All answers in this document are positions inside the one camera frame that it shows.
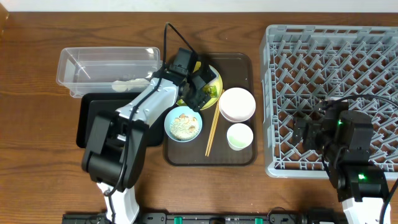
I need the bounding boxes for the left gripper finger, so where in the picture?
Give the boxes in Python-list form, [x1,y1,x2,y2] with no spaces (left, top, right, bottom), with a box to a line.
[192,62,217,90]
[182,84,211,112]

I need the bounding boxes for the wooden chopstick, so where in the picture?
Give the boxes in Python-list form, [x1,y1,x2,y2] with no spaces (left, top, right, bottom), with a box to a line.
[205,89,225,156]
[206,102,221,157]

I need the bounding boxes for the blue bowl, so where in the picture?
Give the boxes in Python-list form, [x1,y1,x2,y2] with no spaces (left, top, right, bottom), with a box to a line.
[164,106,203,142]

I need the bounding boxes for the pink bowl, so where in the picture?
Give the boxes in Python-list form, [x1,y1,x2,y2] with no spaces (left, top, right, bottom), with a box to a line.
[219,87,256,123]

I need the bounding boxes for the white napkin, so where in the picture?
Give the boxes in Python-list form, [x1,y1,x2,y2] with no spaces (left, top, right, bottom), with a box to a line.
[111,78,149,93]

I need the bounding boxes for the white cup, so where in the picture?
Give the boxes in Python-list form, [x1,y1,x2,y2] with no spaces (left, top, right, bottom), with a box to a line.
[226,123,254,151]

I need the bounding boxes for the green snack wrapper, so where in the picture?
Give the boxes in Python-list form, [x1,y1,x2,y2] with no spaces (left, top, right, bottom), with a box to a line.
[203,85,218,98]

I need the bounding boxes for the rice and nut shells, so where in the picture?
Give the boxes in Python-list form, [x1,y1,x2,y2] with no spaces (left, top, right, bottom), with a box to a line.
[170,114,199,141]

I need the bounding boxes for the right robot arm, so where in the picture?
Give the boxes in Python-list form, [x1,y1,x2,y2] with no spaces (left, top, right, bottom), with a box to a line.
[292,100,394,223]

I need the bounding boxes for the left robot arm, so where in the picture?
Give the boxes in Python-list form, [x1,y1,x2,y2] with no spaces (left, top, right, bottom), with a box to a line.
[81,49,218,223]

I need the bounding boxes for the grey dishwasher rack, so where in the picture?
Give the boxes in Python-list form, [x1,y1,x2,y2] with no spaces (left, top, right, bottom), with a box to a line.
[259,25,397,180]

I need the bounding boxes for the yellow plate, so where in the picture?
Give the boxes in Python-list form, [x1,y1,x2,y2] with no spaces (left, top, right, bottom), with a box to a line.
[177,61,223,110]

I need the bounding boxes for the brown serving tray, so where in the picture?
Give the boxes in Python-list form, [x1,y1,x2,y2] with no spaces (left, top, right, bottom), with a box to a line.
[164,54,257,166]

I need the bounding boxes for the clear plastic bin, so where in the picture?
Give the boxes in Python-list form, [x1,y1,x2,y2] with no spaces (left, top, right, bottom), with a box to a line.
[56,47,162,98]

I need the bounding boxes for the black tray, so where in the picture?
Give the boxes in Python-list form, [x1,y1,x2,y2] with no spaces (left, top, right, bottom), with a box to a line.
[76,93,166,148]

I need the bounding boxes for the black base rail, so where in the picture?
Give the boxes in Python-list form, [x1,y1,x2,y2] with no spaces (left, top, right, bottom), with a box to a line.
[61,212,343,224]

